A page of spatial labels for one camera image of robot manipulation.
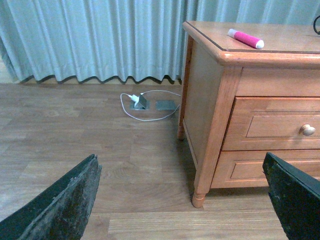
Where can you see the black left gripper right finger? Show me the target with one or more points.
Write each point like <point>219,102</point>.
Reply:
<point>295,197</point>

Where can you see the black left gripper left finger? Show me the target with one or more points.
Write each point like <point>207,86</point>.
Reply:
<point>60,212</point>

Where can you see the wooden drawer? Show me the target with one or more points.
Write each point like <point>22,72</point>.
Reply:
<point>272,123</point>
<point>240,169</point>

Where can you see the pink marker with clear cap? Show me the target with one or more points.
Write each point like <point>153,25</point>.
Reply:
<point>247,39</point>

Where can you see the round wooden drawer knob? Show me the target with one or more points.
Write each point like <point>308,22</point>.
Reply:
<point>307,130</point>

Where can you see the wooden nightstand cabinet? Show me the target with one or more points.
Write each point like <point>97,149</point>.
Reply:
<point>218,69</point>

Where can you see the open metal floor socket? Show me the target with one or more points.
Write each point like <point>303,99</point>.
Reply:
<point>142,104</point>

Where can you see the white charger plug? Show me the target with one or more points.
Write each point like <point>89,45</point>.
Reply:
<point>134,98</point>

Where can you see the closed metal floor socket cover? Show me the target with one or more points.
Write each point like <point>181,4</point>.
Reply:
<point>165,105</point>

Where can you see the light green curtain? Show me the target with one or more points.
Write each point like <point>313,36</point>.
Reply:
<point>124,39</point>

